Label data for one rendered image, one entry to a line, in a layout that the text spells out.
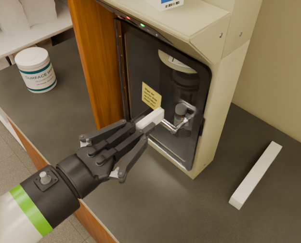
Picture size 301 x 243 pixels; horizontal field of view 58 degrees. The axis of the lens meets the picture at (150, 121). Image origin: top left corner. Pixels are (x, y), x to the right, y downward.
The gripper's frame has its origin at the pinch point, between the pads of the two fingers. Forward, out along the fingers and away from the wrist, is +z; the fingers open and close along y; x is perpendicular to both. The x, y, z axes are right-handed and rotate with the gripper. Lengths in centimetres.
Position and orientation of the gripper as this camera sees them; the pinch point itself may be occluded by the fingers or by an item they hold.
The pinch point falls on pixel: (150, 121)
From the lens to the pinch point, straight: 56.0
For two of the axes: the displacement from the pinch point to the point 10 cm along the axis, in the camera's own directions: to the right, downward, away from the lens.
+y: -7.1, -5.3, 4.7
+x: 0.0, 6.6, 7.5
